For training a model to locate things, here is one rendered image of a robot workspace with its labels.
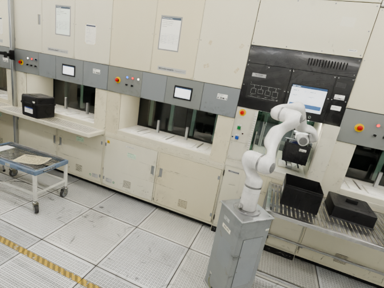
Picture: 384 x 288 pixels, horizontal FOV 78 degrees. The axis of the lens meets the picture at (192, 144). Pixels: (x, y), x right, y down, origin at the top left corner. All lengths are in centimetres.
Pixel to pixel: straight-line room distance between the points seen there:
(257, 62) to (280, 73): 22
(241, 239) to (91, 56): 249
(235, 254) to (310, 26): 187
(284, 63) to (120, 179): 222
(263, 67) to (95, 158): 224
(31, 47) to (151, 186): 231
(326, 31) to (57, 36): 285
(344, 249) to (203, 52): 227
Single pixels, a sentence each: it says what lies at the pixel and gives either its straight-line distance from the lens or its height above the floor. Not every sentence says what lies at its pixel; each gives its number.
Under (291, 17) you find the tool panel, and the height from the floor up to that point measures 220.
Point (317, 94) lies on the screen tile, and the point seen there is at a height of 163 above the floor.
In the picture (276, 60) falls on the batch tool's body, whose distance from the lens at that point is 233.
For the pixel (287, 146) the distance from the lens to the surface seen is 236.
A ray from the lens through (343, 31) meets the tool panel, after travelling 239.
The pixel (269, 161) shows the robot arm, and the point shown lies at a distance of 162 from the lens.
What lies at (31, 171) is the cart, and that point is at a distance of 284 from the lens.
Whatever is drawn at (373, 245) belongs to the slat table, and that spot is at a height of 76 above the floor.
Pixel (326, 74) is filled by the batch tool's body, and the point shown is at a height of 180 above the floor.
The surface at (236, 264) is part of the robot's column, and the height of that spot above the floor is 41.
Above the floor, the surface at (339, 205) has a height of 86.
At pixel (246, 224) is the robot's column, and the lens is 170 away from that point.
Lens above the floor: 162
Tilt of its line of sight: 16 degrees down
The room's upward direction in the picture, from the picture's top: 10 degrees clockwise
